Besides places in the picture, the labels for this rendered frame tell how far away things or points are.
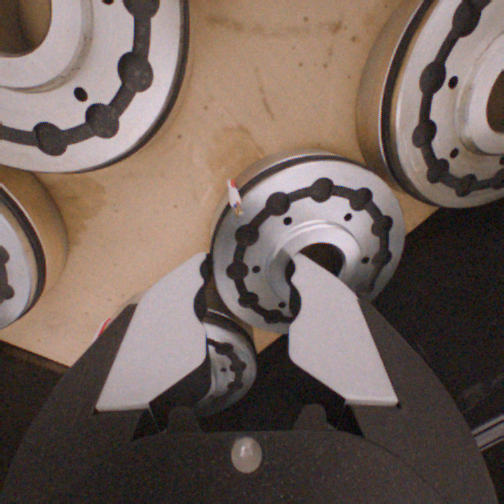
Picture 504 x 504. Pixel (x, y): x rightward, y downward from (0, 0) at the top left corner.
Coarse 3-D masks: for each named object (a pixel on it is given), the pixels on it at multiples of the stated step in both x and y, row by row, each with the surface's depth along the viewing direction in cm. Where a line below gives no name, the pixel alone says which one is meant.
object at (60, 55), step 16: (64, 0) 7; (80, 0) 7; (64, 16) 7; (80, 16) 7; (48, 32) 7; (64, 32) 7; (80, 32) 7; (32, 48) 7; (48, 48) 7; (64, 48) 7; (80, 48) 7; (0, 64) 7; (16, 64) 7; (32, 64) 7; (48, 64) 7; (64, 64) 7; (80, 64) 8; (0, 80) 7; (16, 80) 7; (32, 80) 7; (48, 80) 7; (64, 80) 8
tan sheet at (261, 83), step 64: (192, 0) 9; (256, 0) 10; (320, 0) 10; (384, 0) 10; (256, 64) 11; (320, 64) 11; (192, 128) 12; (256, 128) 12; (320, 128) 13; (64, 192) 12; (128, 192) 13; (192, 192) 13; (128, 256) 15; (192, 256) 15; (64, 320) 16
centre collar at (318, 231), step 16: (304, 224) 11; (320, 224) 11; (336, 224) 12; (288, 240) 11; (304, 240) 11; (320, 240) 11; (336, 240) 12; (352, 240) 12; (272, 256) 12; (288, 256) 12; (352, 256) 12; (272, 272) 12; (336, 272) 13; (352, 272) 13; (272, 288) 12; (288, 288) 13
